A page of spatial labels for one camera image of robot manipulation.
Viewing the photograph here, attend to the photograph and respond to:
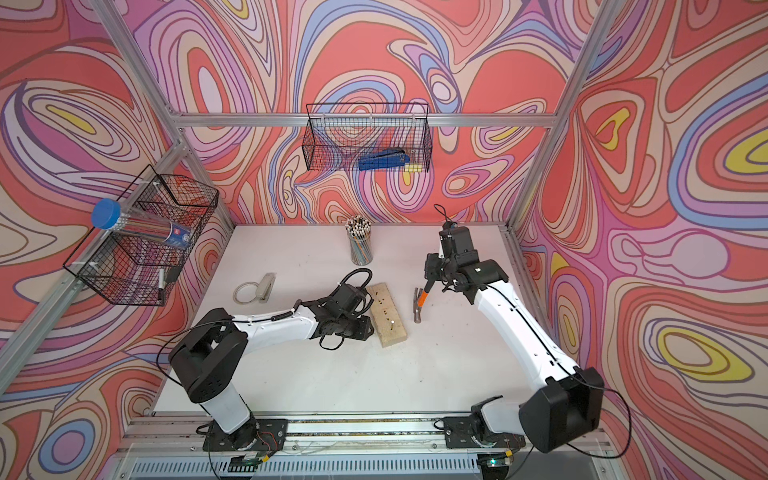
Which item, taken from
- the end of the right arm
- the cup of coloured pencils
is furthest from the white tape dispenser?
the end of the right arm

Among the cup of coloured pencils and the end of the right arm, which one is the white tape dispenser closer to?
the cup of coloured pencils

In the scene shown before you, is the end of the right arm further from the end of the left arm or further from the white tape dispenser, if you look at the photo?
the white tape dispenser

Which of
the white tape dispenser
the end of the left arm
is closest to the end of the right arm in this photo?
the end of the left arm

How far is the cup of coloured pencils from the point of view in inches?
38.3
